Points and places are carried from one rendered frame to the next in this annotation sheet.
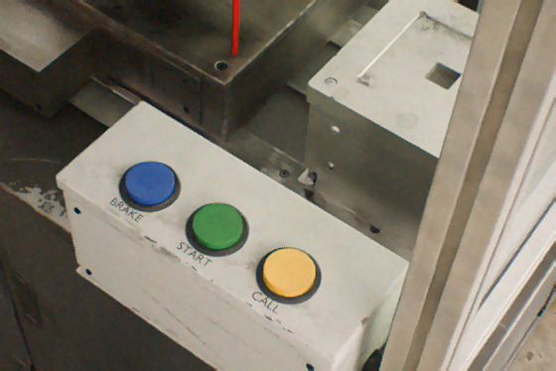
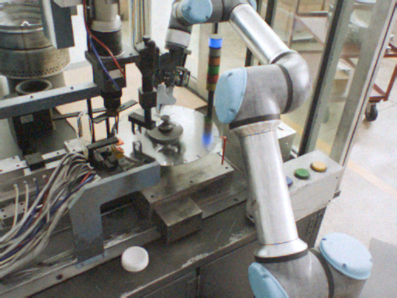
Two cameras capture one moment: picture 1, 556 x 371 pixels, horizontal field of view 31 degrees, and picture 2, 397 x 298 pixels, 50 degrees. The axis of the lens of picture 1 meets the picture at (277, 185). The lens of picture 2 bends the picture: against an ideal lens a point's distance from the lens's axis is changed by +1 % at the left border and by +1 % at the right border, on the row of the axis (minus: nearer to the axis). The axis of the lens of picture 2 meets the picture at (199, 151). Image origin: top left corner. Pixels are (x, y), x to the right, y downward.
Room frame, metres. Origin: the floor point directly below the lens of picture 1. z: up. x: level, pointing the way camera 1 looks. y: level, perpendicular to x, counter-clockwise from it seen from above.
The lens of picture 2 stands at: (0.38, 1.07, 1.68)
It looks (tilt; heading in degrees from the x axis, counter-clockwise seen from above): 36 degrees down; 292
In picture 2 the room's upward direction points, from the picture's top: 4 degrees clockwise
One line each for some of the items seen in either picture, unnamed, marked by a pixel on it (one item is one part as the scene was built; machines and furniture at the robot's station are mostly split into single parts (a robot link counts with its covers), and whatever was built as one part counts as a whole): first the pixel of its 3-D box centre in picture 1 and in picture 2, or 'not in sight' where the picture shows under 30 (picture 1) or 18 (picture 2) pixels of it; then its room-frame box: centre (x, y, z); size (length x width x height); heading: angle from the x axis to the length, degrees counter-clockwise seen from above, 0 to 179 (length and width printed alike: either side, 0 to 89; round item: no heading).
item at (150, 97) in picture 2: not in sight; (146, 73); (0.89, 0.18, 1.17); 0.06 x 0.05 x 0.20; 49
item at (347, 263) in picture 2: not in sight; (338, 268); (0.30, 0.36, 0.91); 0.13 x 0.12 x 0.14; 44
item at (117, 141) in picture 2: not in sight; (105, 151); (0.98, 0.27, 0.95); 0.10 x 0.03 x 0.07; 58
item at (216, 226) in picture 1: (217, 230); (302, 174); (0.45, 0.05, 0.90); 0.04 x 0.04 x 0.02
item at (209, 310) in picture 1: (227, 268); (293, 190); (0.47, 0.04, 0.82); 0.28 x 0.11 x 0.15; 58
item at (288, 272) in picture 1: (288, 276); (318, 167); (0.42, -0.01, 0.90); 0.04 x 0.04 x 0.02
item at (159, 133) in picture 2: not in sight; (165, 128); (0.88, 0.11, 0.96); 0.11 x 0.11 x 0.03
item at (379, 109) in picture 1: (429, 127); (256, 144); (0.65, -0.14, 0.82); 0.18 x 0.18 x 0.15; 58
